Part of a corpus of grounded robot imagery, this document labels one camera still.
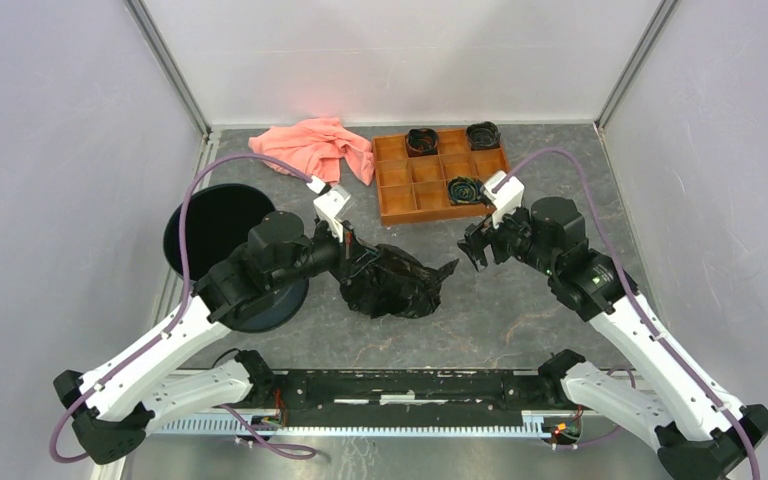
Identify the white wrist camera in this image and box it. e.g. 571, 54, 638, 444
306, 176, 354, 242
481, 171, 525, 228

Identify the aluminium corner post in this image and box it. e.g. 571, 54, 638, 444
124, 0, 212, 138
594, 0, 680, 135

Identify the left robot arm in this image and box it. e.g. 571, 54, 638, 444
54, 211, 378, 465

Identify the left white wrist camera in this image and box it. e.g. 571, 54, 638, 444
306, 176, 354, 242

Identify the pink cloth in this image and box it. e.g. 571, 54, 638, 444
248, 117, 375, 186

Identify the orange compartment tray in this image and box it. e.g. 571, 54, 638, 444
372, 127, 509, 226

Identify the black plastic trash bag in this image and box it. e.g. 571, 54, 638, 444
339, 244, 459, 319

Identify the rolled bag front blue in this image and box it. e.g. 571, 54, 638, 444
446, 176, 487, 206

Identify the right aluminium corner post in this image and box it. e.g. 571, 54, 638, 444
594, 0, 680, 135

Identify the purple cable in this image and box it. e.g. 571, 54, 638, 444
49, 152, 316, 464
495, 146, 762, 480

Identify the rolled bag back middle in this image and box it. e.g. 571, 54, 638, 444
404, 128, 439, 157

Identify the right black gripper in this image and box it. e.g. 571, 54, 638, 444
455, 198, 558, 276

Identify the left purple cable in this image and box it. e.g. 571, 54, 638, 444
49, 152, 316, 464

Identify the left aluminium corner post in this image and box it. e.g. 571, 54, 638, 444
124, 0, 212, 138

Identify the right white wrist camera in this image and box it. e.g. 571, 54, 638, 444
481, 171, 525, 228

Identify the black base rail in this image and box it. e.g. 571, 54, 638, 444
208, 349, 624, 445

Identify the rolled bag back right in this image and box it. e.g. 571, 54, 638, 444
465, 121, 501, 151

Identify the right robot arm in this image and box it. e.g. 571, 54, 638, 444
458, 197, 768, 479

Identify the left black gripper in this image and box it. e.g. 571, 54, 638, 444
270, 217, 382, 291

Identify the dark blue trash bin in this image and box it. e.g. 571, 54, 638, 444
163, 184, 311, 335

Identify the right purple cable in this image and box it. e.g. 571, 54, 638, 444
495, 146, 762, 480

